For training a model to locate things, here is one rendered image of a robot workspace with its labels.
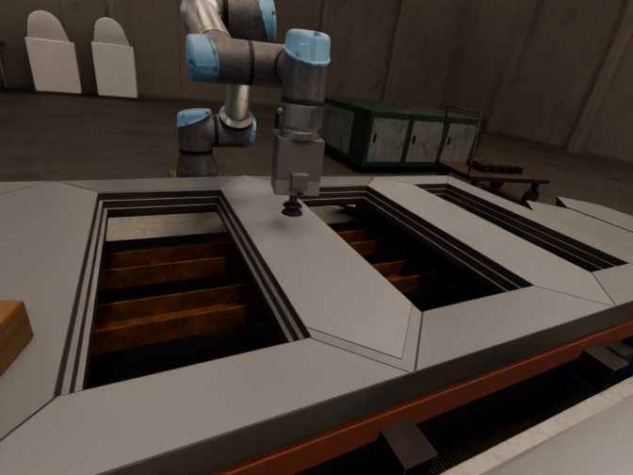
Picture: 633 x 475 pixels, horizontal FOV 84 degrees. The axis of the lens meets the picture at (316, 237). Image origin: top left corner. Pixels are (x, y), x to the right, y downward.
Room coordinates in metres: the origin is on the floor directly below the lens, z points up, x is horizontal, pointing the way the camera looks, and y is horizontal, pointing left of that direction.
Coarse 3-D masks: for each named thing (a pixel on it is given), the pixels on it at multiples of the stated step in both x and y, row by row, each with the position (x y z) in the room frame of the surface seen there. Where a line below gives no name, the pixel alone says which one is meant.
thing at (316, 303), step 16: (304, 288) 0.45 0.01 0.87; (320, 288) 0.45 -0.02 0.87; (336, 288) 0.46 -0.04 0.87; (352, 288) 0.46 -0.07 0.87; (368, 288) 0.47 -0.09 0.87; (384, 288) 0.48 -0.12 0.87; (304, 304) 0.41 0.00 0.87; (320, 304) 0.41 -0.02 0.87; (336, 304) 0.42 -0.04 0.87; (352, 304) 0.42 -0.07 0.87; (368, 304) 0.43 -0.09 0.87; (384, 304) 0.43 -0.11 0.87; (304, 320) 0.37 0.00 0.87; (320, 320) 0.37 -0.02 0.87
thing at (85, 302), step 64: (128, 192) 0.74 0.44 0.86; (192, 192) 0.80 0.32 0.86; (320, 192) 0.97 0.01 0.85; (448, 192) 1.18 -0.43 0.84; (256, 256) 0.55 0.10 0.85; (448, 256) 0.71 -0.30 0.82; (576, 256) 0.79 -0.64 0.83; (576, 320) 0.46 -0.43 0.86; (64, 384) 0.24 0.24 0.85; (384, 384) 0.29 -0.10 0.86; (448, 384) 0.34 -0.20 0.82; (192, 448) 0.19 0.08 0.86; (256, 448) 0.22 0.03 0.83
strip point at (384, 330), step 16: (400, 304) 0.44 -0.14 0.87; (336, 320) 0.38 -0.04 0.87; (352, 320) 0.38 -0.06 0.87; (368, 320) 0.39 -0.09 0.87; (384, 320) 0.39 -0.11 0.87; (400, 320) 0.40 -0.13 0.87; (336, 336) 0.35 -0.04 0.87; (352, 336) 0.35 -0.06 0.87; (368, 336) 0.36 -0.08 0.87; (384, 336) 0.36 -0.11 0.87; (400, 336) 0.36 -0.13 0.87; (384, 352) 0.33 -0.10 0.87; (400, 352) 0.33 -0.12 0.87
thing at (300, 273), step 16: (336, 256) 0.56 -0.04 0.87; (352, 256) 0.57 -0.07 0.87; (272, 272) 0.48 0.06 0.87; (288, 272) 0.48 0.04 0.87; (304, 272) 0.49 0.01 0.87; (320, 272) 0.50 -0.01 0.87; (336, 272) 0.50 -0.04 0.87; (352, 272) 0.51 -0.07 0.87; (368, 272) 0.52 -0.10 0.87; (288, 288) 0.44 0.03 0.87
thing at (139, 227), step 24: (144, 216) 1.00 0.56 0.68; (168, 216) 1.03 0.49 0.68; (192, 216) 1.05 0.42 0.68; (216, 216) 1.08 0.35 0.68; (336, 216) 1.23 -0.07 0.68; (360, 216) 1.26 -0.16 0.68; (120, 240) 0.83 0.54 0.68; (144, 240) 0.86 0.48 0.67; (168, 240) 0.89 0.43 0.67; (192, 240) 0.92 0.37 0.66; (216, 240) 0.96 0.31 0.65
